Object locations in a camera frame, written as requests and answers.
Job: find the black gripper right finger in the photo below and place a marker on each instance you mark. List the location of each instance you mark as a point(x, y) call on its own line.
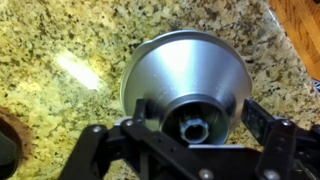
point(286, 150)

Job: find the steel utensil canister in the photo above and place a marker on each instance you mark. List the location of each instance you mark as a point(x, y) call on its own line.
point(8, 153)

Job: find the grey conical mincer lid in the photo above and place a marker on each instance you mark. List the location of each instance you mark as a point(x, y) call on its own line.
point(186, 66)

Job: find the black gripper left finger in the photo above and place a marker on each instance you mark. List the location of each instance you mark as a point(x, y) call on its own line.
point(93, 153)

